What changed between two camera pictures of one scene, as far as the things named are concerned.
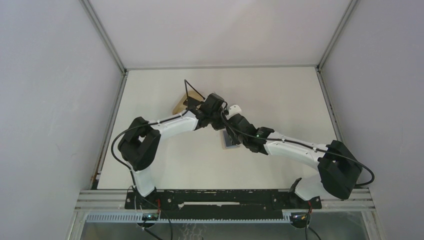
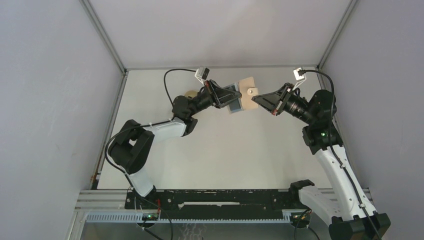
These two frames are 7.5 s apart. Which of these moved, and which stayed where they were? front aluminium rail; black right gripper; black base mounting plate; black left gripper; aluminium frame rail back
Moved: black left gripper; black right gripper
Stayed: black base mounting plate; aluminium frame rail back; front aluminium rail
